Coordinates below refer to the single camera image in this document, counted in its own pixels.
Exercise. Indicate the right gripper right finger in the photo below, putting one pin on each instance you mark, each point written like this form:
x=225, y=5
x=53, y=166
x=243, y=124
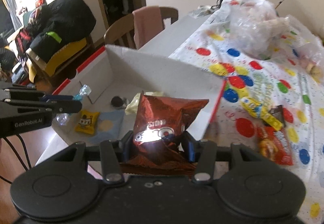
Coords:
x=205, y=154

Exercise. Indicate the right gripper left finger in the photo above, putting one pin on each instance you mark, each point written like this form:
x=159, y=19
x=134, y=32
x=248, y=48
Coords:
x=111, y=153

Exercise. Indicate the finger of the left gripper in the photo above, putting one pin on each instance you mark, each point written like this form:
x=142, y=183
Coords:
x=10, y=108
x=19, y=92

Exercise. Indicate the light blue cracker packet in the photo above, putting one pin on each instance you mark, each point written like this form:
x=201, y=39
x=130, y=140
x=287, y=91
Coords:
x=108, y=126

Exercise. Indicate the clear blue candy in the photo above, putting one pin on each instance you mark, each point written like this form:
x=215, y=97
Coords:
x=83, y=92

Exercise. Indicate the yellow m&m packet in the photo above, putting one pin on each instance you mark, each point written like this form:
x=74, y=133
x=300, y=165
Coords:
x=87, y=122

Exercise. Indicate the dark red foil snack bag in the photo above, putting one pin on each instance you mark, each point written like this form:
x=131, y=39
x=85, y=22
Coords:
x=158, y=132

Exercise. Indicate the cream yellow snack pouch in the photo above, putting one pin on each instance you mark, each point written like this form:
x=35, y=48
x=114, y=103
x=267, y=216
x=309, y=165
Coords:
x=132, y=107

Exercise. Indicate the yellow minion candy pack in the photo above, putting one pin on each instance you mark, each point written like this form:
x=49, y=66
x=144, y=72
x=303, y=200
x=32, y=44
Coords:
x=257, y=110

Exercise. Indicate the red orange snack bag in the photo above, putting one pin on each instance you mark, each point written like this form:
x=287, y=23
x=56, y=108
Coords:
x=275, y=145

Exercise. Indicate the dark brown chocolate wrapper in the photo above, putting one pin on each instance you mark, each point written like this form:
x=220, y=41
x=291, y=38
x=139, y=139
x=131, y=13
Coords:
x=277, y=112

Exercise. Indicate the yellow cushioned armchair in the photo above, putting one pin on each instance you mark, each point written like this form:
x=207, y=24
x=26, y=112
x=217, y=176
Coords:
x=51, y=70

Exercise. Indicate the red white cardboard box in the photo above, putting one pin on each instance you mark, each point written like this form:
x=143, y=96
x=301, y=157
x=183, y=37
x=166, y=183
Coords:
x=123, y=72

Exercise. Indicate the black jacket pile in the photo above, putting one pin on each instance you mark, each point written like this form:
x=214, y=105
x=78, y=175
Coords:
x=54, y=25

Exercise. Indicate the balloon birthday tablecloth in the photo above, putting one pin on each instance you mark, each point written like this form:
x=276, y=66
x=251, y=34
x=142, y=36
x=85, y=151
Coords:
x=278, y=80

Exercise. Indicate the wooden chair left side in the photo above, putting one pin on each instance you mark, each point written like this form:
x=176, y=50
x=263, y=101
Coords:
x=121, y=32

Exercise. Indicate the pink towel on chair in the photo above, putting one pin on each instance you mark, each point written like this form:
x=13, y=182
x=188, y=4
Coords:
x=147, y=24

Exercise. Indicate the large clear plastic bag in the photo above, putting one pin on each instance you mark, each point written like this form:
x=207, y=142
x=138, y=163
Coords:
x=254, y=25

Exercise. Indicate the plastic bag with cookies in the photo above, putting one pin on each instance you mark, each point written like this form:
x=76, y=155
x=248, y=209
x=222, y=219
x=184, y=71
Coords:
x=308, y=48

